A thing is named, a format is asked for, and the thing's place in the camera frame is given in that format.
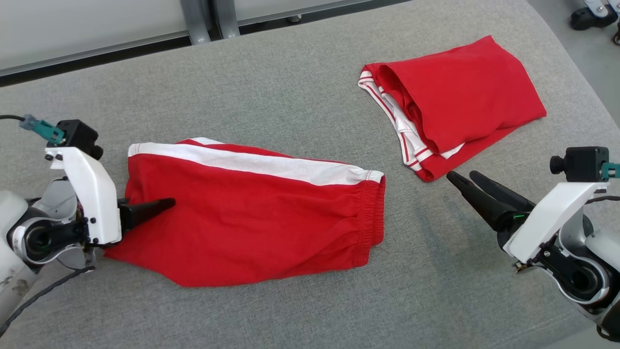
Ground grey partition post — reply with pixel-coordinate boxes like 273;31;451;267
211;0;241;39
180;0;212;46

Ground teal left camera connector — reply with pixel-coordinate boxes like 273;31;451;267
19;114;66;145

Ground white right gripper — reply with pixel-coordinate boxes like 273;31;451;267
446;170;609;265

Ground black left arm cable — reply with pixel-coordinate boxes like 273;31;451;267
0;265;96;336

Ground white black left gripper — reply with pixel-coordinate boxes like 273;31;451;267
45;146;176;245

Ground red white basketball jersey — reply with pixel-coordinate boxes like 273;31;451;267
357;35;548;183

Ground white partition panel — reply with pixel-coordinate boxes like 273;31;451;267
232;0;403;26
0;0;190;77

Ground grey wheeled base leg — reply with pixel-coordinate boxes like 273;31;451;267
584;0;620;20

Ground red white shorts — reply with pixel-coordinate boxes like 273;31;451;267
104;137;387;288

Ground black caster wheel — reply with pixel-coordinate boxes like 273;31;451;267
571;7;607;31

